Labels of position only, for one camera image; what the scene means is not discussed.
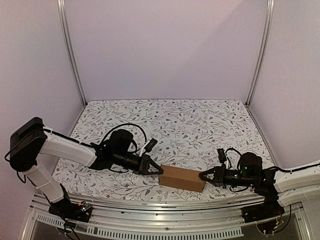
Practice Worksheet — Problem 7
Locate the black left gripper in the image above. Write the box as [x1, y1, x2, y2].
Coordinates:
[113, 151, 163, 176]

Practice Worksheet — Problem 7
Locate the brown cardboard box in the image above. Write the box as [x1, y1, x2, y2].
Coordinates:
[158, 164, 206, 193]

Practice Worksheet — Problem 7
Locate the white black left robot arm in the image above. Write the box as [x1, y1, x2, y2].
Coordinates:
[4, 117, 163, 217]

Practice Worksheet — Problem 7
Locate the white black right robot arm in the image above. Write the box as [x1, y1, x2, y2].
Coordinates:
[199, 148, 320, 218]

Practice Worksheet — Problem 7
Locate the floral patterned table mat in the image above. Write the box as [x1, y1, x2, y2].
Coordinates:
[53, 99, 274, 202]

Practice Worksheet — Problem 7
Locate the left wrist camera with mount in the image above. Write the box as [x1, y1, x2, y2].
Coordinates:
[138, 138, 158, 157]

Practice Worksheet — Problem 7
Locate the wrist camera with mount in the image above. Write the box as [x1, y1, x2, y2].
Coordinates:
[217, 148, 231, 169]
[138, 138, 158, 157]

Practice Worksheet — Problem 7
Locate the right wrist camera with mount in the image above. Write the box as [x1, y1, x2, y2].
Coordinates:
[217, 148, 231, 169]

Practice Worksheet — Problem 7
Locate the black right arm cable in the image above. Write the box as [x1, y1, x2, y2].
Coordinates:
[223, 147, 320, 193]

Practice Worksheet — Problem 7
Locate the aluminium front rail frame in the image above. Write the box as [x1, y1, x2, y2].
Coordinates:
[20, 192, 314, 240]

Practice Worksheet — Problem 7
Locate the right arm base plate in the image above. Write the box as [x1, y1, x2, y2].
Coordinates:
[241, 200, 285, 235]

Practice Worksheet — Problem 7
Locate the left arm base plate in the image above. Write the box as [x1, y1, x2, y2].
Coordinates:
[48, 184, 93, 223]

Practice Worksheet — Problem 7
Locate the right aluminium corner post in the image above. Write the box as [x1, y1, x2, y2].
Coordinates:
[244, 0, 276, 107]

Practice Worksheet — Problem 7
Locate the aluminium corner post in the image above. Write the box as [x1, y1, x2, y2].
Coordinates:
[57, 0, 88, 107]
[244, 0, 276, 107]

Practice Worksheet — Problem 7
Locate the left aluminium corner post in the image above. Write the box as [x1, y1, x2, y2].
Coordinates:
[57, 0, 88, 107]

